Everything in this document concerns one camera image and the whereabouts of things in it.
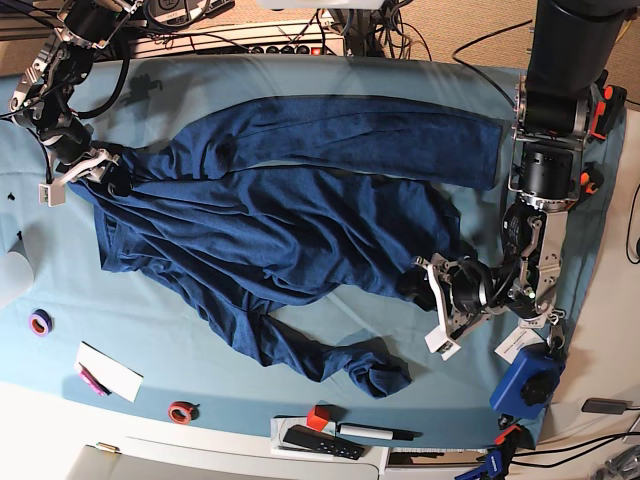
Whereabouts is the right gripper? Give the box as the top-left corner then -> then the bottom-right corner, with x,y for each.
44,148 -> 120,186

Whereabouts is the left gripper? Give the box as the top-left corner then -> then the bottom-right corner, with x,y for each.
397,254 -> 495,346

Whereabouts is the dark blue t-shirt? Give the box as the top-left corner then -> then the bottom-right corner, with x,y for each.
71,96 -> 502,399

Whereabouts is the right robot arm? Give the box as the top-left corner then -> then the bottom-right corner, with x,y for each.
1,1 -> 145,207

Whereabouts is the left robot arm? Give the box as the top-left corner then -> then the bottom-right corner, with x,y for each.
416,1 -> 639,359

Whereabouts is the white translucent cup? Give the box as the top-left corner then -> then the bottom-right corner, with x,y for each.
0,251 -> 34,309

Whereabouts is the white label card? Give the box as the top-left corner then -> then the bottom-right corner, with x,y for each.
494,327 -> 544,364

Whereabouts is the purple tape roll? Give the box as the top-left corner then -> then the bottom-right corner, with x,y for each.
29,309 -> 53,337

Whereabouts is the blue box with knob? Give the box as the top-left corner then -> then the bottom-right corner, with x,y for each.
489,344 -> 566,420

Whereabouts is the white marker pen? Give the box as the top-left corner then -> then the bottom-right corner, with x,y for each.
336,423 -> 420,442

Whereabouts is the orange clamp bottom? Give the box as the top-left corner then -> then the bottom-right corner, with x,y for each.
494,424 -> 522,446

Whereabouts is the red cube block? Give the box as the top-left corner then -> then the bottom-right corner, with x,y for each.
306,405 -> 331,432

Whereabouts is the light blue table cloth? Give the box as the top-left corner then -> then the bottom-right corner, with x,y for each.
0,52 -> 627,450

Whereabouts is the black remote control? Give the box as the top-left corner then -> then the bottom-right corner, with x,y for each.
283,425 -> 366,460

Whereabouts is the blue spring clamp bottom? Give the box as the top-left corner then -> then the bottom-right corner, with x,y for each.
454,449 -> 513,480

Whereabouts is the white paper card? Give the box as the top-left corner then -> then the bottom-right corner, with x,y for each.
74,342 -> 143,403

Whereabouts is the black phone device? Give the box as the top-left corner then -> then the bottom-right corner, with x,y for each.
581,398 -> 628,415

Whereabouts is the orange black utility knife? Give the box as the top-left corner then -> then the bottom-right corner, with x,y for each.
579,162 -> 604,201

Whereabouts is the red tape roll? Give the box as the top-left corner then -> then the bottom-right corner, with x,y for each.
167,401 -> 198,425

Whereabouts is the orange black clamp top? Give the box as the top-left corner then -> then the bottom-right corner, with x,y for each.
588,85 -> 627,142

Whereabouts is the power strip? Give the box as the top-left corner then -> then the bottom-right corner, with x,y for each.
129,20 -> 344,59

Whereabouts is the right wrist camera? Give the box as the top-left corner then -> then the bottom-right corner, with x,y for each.
38,183 -> 66,207

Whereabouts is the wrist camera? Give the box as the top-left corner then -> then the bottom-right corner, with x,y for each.
425,329 -> 461,361
38,183 -> 66,207

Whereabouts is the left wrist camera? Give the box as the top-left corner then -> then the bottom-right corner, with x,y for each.
425,329 -> 461,361

